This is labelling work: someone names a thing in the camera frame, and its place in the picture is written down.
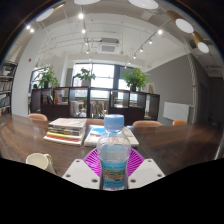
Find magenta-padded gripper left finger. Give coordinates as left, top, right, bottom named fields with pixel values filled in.
left=61, top=148, right=103, bottom=190

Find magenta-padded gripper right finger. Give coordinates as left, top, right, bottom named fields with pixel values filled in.
left=126, top=148, right=167, bottom=190

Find clear blue-capped water bottle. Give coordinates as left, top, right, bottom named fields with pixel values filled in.
left=96, top=114, right=132, bottom=191

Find flat blue-covered book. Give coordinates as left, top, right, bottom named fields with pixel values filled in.
left=83, top=125, right=140, bottom=148

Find cream ceramic mug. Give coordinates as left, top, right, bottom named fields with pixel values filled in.
left=25, top=152, right=57, bottom=175

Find stack of books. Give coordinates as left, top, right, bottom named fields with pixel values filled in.
left=43, top=117, right=88, bottom=147

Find orange chairs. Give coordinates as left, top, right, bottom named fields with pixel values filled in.
left=27, top=113, right=189, bottom=128

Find low dark shelf unit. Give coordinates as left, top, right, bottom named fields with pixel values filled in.
left=29, top=85, right=161, bottom=126

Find potted green plants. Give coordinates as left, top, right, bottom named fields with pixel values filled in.
left=33, top=65, right=150, bottom=92

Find tall dark bookshelf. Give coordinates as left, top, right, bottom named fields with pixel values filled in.
left=0, top=60, right=18, bottom=117

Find ceiling air conditioner unit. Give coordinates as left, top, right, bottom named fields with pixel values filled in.
left=98, top=37, right=120, bottom=54

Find round white ceiling lamps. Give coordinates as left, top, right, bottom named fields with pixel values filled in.
left=35, top=0, right=210, bottom=54

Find small ceiling spotlights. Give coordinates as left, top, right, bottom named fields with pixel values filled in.
left=25, top=12, right=164, bottom=64

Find white wall panel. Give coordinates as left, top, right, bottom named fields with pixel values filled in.
left=162, top=101, right=191, bottom=123

